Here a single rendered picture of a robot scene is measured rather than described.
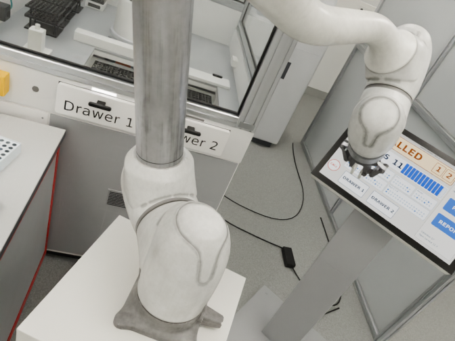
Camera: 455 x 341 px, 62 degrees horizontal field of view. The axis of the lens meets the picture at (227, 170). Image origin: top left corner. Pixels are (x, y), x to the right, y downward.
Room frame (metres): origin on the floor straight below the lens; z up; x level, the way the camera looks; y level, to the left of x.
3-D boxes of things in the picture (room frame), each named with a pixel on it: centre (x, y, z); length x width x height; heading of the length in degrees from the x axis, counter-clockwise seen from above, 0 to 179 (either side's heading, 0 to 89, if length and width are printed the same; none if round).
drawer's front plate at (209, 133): (1.20, 0.19, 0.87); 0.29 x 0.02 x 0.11; 108
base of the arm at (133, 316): (0.53, -0.02, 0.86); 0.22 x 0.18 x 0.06; 93
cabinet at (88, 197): (1.58, 0.59, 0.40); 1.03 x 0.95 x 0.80; 108
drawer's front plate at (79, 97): (1.10, 0.49, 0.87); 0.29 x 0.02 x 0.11; 108
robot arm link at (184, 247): (0.54, 0.01, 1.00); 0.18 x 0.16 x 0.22; 38
